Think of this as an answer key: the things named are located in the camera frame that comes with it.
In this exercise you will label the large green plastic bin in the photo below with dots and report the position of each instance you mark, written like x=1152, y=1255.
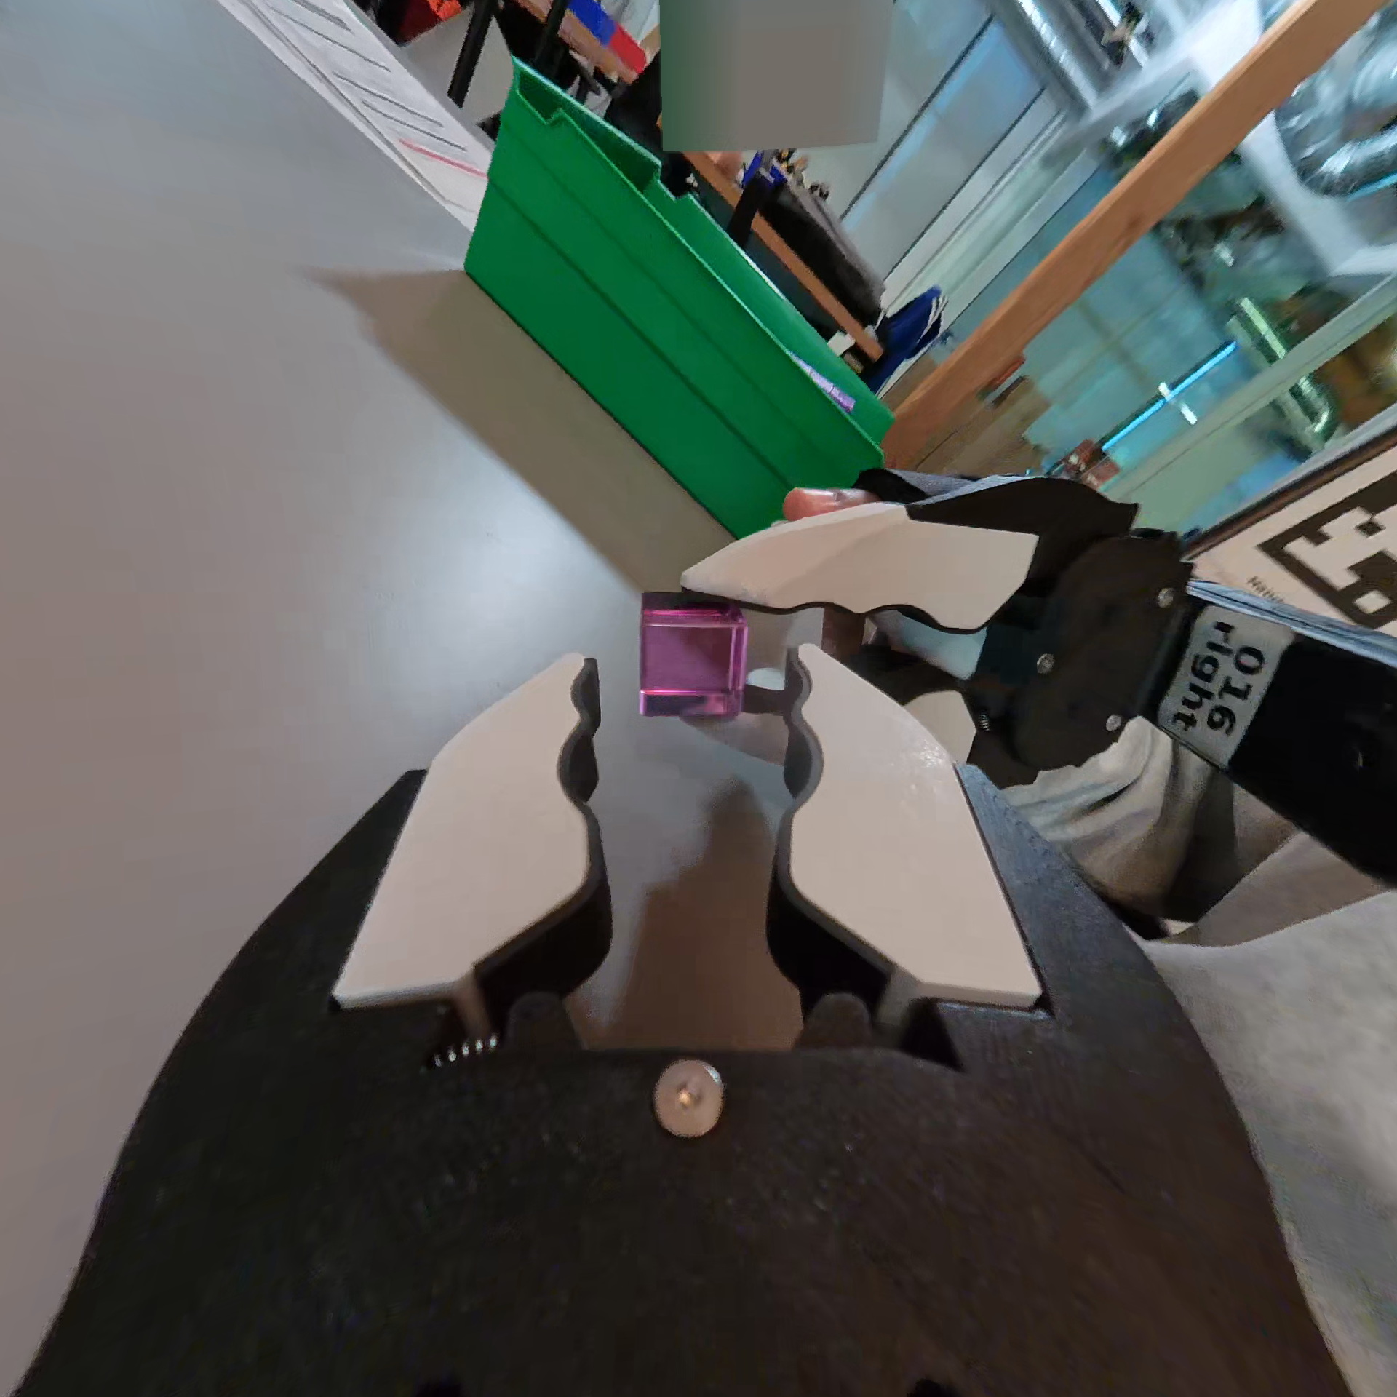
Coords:
x=610, y=284

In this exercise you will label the grey desk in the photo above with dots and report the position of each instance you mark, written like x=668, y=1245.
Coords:
x=220, y=547

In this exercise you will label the wooden post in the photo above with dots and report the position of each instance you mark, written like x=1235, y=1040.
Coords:
x=1090, y=241

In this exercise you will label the white printed paper sheet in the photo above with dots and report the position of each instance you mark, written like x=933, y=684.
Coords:
x=384, y=104

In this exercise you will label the blue cloth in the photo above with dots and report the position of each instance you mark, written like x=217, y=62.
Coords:
x=909, y=328

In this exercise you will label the purple transparent cube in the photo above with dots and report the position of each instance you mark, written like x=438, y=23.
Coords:
x=691, y=656

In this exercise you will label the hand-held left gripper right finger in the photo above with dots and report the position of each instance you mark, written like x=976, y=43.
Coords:
x=897, y=851

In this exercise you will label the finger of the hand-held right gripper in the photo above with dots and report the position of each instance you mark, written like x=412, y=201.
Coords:
x=933, y=656
x=864, y=563

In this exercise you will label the person's right hand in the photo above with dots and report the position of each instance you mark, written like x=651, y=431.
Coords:
x=820, y=505

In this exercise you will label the black bag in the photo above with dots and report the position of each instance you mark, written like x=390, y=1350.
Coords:
x=824, y=248

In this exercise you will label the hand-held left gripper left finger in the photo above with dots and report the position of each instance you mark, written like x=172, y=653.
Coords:
x=481, y=851

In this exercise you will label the person's right forearm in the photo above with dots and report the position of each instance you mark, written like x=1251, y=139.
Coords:
x=1136, y=832

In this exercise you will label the person's grey sweatshirt torso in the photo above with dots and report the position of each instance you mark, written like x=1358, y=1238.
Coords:
x=1287, y=1148

